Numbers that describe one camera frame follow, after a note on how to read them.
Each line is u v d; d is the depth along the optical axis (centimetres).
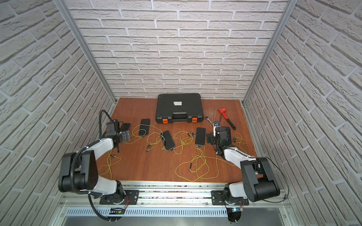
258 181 43
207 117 107
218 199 74
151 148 92
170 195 76
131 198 73
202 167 85
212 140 83
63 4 70
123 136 85
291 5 69
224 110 111
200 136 98
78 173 44
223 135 71
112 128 72
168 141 95
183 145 92
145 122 108
